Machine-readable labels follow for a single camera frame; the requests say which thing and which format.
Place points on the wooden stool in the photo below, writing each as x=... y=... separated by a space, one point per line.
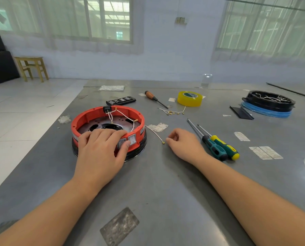
x=28 y=58

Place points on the white paper sheet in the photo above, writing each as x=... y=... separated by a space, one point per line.
x=111 y=88

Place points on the narrow sheer curtain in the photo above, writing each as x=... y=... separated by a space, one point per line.
x=249 y=57

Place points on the person's left hand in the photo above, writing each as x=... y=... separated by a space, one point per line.
x=98 y=158

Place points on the black metal round plate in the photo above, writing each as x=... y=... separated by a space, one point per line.
x=139 y=151

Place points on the black round housing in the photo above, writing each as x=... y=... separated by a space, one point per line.
x=267 y=106

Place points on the black bit set case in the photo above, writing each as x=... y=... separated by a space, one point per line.
x=121 y=100

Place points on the black flat plate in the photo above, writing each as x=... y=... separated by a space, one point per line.
x=240 y=113

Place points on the narrow window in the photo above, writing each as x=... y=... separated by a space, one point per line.
x=260 y=28

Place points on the thin black rod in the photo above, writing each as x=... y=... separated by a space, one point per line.
x=290 y=91

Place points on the small white card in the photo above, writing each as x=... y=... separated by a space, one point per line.
x=172 y=99

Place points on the yellow tape roll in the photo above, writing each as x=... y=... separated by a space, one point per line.
x=189 y=102

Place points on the wide sheer curtain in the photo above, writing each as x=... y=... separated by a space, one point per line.
x=65 y=47

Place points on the wall switch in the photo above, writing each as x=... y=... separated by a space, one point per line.
x=181 y=20

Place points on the person's right hand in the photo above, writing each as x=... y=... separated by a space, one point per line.
x=188 y=147

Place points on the person's right forearm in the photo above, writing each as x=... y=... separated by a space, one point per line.
x=257 y=204

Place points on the dark green black screwdriver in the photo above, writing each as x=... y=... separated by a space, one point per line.
x=217 y=151

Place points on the white torn tape patch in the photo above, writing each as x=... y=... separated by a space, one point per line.
x=157 y=127

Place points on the small black plug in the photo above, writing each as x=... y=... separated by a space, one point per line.
x=106 y=109

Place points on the wide window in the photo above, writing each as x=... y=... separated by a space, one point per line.
x=109 y=20

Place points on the black armchair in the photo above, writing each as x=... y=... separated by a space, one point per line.
x=1 y=64

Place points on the clear acrylic stand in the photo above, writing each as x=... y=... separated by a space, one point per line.
x=205 y=83

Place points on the person's left forearm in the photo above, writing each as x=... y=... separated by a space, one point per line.
x=45 y=217

